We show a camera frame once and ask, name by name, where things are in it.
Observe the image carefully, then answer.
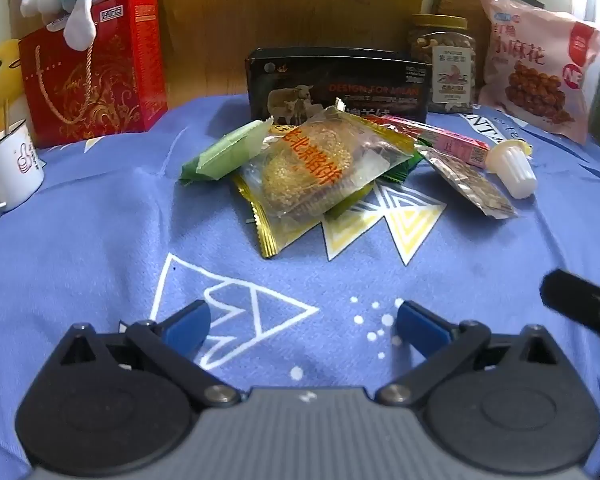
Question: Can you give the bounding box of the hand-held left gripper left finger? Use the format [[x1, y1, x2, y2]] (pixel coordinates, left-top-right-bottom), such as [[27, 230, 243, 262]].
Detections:
[[45, 300, 242, 408]]

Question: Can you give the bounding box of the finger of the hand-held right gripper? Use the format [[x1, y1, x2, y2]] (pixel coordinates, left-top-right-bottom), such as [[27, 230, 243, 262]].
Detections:
[[540, 269, 600, 352]]

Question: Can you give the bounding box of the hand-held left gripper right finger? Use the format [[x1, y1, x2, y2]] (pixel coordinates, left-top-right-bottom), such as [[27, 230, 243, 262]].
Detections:
[[375, 299, 577, 408]]

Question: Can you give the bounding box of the white jelly cup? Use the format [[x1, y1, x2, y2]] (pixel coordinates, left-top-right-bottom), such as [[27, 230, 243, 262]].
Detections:
[[485, 141, 537, 199]]

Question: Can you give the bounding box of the silver seed packet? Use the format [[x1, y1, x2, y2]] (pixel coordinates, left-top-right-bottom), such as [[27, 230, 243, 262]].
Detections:
[[416, 146, 518, 220]]

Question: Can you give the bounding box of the green clear snack packet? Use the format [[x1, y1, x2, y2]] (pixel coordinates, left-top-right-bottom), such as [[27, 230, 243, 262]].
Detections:
[[325, 147, 423, 221]]

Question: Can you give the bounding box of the light green snack packet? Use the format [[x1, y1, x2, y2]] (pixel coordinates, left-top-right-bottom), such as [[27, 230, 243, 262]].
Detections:
[[179, 119, 275, 186]]

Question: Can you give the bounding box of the pink bar packet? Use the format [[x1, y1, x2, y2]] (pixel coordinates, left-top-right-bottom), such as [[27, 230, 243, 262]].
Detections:
[[380, 114, 491, 168]]

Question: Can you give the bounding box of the clear sesame cake packet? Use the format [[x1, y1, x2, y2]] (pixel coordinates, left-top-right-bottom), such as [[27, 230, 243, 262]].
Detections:
[[232, 99, 417, 260]]

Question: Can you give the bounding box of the black sheep print box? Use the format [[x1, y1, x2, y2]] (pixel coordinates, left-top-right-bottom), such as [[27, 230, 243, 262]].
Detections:
[[245, 47, 433, 126]]

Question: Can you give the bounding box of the blue printed blanket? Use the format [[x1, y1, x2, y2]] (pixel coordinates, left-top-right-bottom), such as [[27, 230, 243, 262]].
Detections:
[[0, 92, 600, 480]]

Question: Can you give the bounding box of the white enamel mug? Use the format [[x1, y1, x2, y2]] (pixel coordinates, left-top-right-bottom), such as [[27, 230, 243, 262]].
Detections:
[[0, 119, 46, 212]]

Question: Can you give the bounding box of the pink snack bag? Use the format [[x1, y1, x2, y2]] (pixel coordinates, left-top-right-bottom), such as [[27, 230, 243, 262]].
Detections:
[[475, 0, 600, 146]]

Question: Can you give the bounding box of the red gift box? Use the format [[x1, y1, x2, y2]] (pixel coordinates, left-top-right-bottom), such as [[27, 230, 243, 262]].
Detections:
[[18, 0, 169, 149]]

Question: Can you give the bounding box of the clear nut jar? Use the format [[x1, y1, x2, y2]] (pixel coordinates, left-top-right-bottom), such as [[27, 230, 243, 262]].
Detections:
[[406, 14, 478, 115]]

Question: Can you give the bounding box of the yellow duck plush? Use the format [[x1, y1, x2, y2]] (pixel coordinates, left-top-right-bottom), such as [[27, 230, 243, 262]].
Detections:
[[0, 37, 28, 146]]

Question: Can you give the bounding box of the wooden cutting board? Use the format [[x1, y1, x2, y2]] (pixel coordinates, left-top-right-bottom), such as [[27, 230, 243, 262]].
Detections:
[[432, 0, 486, 31]]

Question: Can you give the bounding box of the wooden headboard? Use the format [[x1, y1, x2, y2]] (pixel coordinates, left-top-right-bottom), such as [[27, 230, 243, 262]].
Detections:
[[7, 0, 428, 111]]

